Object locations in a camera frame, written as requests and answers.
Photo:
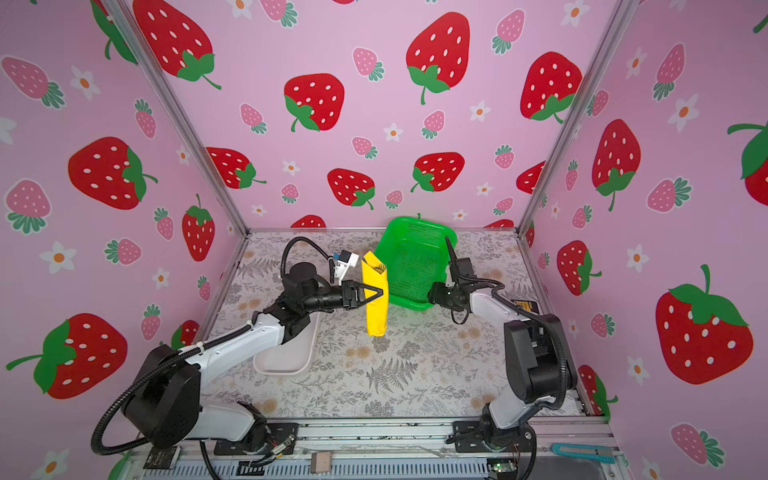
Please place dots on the green plastic basket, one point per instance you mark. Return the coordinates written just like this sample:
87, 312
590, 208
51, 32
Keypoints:
415, 254

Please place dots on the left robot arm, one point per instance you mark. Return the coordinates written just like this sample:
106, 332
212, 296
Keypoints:
163, 406

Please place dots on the black box yellow label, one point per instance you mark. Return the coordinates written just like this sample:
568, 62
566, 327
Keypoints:
528, 305

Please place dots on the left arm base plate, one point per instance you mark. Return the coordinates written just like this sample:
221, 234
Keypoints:
271, 438

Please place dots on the yellow paper napkin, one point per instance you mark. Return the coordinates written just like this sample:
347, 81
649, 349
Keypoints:
376, 312

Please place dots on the aluminium rail frame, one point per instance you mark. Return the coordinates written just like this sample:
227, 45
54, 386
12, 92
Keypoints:
399, 448

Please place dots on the teal utility knife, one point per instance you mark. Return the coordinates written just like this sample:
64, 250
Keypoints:
585, 452

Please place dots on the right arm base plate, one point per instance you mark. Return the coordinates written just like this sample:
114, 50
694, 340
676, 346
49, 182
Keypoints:
475, 436

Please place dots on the white rectangular tray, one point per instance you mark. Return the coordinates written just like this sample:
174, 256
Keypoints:
293, 358

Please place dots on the small black card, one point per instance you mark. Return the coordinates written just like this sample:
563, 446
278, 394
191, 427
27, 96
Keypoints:
162, 458

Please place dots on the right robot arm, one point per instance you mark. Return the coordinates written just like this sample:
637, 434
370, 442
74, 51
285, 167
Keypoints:
538, 362

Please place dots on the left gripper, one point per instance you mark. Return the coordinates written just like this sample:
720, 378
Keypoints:
352, 292

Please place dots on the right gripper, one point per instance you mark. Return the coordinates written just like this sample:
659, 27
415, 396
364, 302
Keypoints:
435, 293

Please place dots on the small pink block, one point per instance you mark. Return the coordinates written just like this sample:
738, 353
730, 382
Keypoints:
321, 462

